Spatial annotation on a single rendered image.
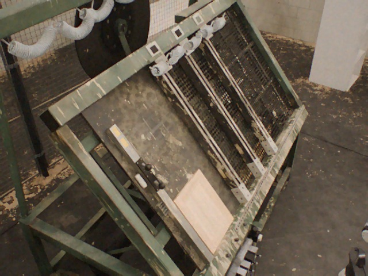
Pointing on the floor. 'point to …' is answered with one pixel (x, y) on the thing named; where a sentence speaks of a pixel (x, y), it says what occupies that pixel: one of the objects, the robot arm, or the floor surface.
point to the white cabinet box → (340, 43)
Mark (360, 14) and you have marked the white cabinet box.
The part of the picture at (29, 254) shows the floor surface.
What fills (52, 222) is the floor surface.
